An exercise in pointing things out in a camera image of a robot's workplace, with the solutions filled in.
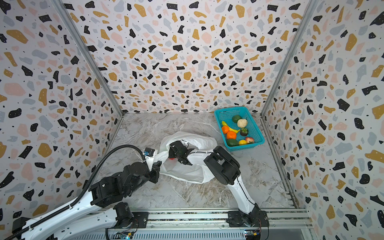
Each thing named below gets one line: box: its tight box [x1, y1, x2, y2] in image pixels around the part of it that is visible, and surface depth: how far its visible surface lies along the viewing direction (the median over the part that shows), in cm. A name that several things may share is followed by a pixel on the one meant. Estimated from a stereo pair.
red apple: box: [245, 137, 254, 144], surface depth 102 cm
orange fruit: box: [226, 131, 237, 140], surface depth 105 cm
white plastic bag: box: [154, 131, 218, 184], surface depth 76 cm
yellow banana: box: [221, 120, 241, 134], surface depth 112 cm
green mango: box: [226, 138, 239, 147], surface depth 102 cm
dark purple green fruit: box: [240, 127, 248, 137], surface depth 108 cm
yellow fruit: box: [238, 139, 247, 145], surface depth 102 cm
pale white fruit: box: [237, 118, 248, 128], surface depth 112 cm
